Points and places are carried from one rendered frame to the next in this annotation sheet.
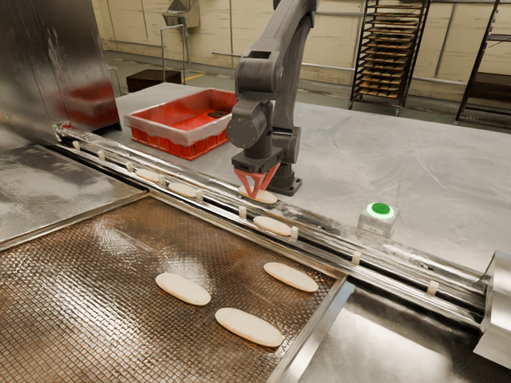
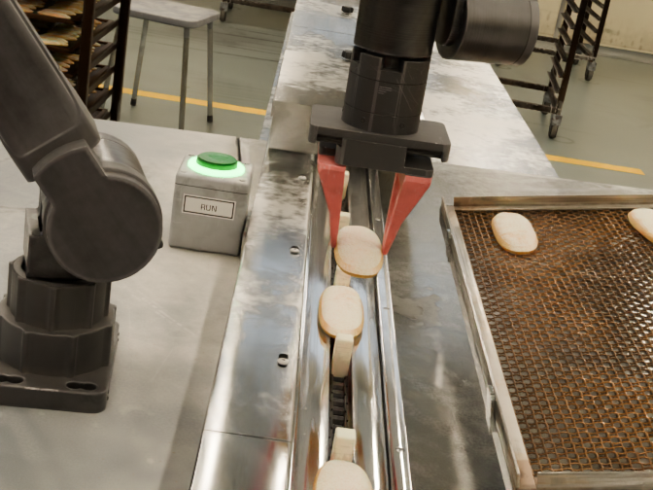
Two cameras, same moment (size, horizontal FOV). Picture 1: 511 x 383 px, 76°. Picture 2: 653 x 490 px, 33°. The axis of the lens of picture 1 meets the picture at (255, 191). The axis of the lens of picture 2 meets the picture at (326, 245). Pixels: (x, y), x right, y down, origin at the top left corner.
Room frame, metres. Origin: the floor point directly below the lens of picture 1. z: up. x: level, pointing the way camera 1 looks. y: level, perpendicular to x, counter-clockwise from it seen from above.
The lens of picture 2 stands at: (1.11, 0.62, 1.23)
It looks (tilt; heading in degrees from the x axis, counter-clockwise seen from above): 21 degrees down; 233
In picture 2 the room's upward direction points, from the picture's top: 10 degrees clockwise
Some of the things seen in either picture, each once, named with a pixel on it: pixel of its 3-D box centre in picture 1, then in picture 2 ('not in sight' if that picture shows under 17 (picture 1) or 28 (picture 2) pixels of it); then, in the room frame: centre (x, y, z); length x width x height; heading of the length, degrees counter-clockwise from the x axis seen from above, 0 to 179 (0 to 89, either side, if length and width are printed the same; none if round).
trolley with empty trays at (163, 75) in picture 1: (154, 66); not in sight; (4.29, 1.27, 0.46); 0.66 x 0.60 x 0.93; 73
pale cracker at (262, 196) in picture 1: (256, 193); (359, 247); (0.61, 0.00, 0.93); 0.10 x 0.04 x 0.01; 56
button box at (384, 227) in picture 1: (375, 230); (212, 220); (0.58, -0.27, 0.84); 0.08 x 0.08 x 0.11; 56
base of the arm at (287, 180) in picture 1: (279, 172); (56, 318); (0.82, -0.07, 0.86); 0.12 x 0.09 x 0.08; 62
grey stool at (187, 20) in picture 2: not in sight; (161, 66); (-0.85, -3.27, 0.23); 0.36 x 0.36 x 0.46; 43
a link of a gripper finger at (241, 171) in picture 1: (255, 176); (376, 192); (0.60, 0.00, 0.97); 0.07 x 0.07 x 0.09; 56
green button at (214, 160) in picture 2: (380, 210); (216, 165); (0.59, -0.28, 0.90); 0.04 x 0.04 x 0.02
